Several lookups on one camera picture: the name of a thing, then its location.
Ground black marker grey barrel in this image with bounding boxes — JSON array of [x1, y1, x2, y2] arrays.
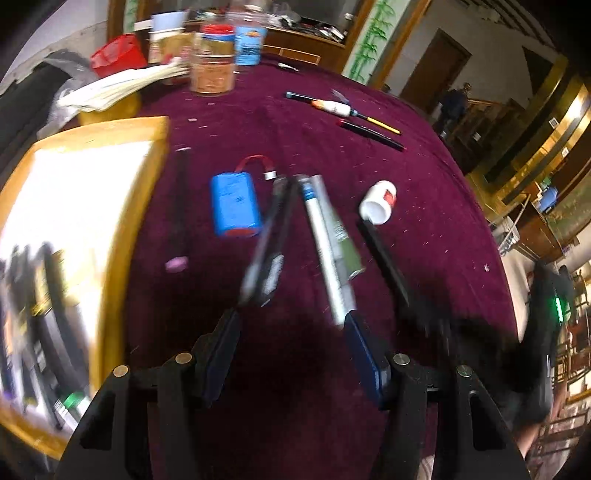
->
[[358, 219, 454, 356]]

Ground black marker green caps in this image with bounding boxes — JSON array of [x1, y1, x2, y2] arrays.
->
[[35, 243, 90, 423]]

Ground white pen blue band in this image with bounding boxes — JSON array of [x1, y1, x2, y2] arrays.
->
[[297, 175, 348, 329]]

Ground clear black gel pen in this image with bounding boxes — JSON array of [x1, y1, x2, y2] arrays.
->
[[1, 249, 37, 413]]

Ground black barcode pen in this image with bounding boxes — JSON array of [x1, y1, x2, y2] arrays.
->
[[253, 176, 298, 307]]

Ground black marker pink cap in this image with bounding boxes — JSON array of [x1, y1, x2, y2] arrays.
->
[[164, 147, 191, 273]]

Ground blue battery pack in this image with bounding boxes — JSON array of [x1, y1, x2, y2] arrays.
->
[[211, 154, 276, 237]]

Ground white pill bottle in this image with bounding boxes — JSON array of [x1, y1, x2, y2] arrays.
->
[[359, 180, 397, 225]]

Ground gold tray box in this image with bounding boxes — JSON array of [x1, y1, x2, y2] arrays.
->
[[1, 116, 170, 460]]

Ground black pen red tip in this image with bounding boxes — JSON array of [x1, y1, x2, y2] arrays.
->
[[338, 120, 406, 152]]

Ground white orange brush pen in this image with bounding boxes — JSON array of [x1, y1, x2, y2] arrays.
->
[[284, 91, 402, 135]]

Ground person in dark jacket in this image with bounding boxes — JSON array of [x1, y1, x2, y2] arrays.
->
[[434, 82, 472, 138]]

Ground clear jar orange label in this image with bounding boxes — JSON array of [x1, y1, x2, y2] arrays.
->
[[189, 23, 235, 95]]

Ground white paper stack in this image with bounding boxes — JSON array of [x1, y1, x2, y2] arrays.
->
[[56, 58, 189, 112]]

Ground black sofa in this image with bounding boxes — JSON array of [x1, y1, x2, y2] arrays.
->
[[1, 49, 95, 174]]

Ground red plastic bag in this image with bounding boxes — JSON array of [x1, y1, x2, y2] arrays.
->
[[90, 34, 147, 78]]

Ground wooden cabinet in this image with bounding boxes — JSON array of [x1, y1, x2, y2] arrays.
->
[[263, 27, 346, 74]]

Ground brown wooden door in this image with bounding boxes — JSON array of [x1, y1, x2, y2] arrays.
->
[[400, 29, 472, 115]]

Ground blue label bottle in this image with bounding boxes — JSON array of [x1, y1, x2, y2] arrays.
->
[[232, 12, 266, 67]]

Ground bamboo painting scroll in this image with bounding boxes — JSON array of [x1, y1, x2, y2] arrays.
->
[[342, 0, 411, 85]]

